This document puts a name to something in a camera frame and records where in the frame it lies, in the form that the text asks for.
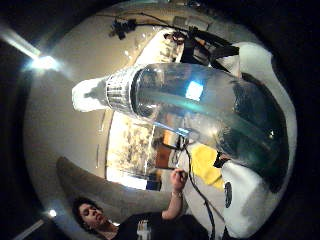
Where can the clear spray bottle white nozzle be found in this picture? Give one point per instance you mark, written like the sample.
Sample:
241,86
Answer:
166,90

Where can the orange box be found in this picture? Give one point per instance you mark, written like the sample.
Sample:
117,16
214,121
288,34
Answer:
164,155

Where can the yellow cloth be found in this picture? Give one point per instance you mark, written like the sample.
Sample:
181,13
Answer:
206,163

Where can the bright window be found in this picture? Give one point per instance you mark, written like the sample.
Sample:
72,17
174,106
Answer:
128,150

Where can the the person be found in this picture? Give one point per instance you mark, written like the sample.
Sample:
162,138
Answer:
140,226

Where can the small ceiling lamp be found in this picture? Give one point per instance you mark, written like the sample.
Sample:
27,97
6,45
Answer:
52,213

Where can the bright ceiling lamp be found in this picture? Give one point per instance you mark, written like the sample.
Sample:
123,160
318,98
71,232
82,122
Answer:
43,62

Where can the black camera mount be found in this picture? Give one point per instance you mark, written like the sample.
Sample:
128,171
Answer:
122,26

